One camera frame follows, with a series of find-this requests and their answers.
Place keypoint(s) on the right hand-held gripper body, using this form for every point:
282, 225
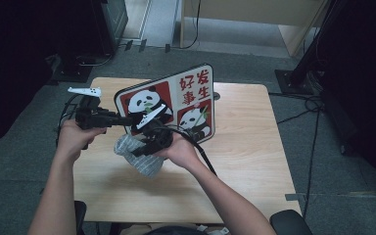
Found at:
160, 137

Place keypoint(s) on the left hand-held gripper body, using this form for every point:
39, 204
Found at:
91, 117

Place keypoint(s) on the panda print board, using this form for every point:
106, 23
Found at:
163, 94

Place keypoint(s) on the person's right hand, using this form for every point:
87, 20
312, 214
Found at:
181, 151

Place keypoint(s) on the person's left hand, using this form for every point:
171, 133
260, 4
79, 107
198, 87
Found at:
71, 138

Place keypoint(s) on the dark stand base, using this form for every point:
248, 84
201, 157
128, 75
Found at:
68, 73

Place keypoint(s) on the black floor tape strip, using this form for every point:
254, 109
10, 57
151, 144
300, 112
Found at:
128, 45
143, 45

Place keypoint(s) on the black chair armrest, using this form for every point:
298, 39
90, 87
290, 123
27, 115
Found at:
81, 215
290, 223

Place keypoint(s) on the dark curtain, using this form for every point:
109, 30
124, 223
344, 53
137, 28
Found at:
19, 49
365, 81

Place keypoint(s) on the black metal stand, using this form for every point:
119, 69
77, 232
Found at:
293, 81

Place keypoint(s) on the grey tape piece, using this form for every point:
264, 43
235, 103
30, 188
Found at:
295, 197

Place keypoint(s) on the light wooden cabinet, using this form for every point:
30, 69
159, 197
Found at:
241, 9

